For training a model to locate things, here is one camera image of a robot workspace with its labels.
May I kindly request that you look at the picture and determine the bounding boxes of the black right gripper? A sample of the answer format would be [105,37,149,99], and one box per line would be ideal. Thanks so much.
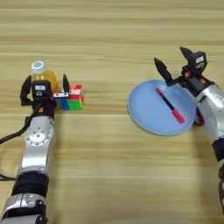
[153,46,214,96]

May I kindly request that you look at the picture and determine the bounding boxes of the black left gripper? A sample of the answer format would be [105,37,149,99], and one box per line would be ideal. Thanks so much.
[19,73,71,119]

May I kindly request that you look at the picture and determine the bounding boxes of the orange juice bottle white cap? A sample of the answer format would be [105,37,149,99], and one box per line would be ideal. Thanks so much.
[31,60,60,95]

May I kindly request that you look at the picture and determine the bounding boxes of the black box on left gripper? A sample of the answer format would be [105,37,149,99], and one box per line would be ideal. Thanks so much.
[31,80,53,99]

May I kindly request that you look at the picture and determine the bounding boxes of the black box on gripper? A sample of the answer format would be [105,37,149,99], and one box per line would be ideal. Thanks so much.
[31,80,53,99]
[187,51,208,71]

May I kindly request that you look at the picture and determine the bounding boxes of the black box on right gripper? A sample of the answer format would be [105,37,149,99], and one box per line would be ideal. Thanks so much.
[187,51,208,71]

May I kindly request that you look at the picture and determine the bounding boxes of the colourful puzzle cube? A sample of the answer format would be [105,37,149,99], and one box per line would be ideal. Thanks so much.
[56,84,85,111]

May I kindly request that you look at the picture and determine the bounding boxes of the red and black marker pen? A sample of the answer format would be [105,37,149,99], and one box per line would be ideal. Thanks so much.
[155,87,186,124]

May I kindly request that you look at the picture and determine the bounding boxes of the light blue round plate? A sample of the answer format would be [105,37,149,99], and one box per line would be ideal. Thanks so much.
[127,79,197,137]

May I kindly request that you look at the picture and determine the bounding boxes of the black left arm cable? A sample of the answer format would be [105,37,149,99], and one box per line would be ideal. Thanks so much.
[0,100,44,182]

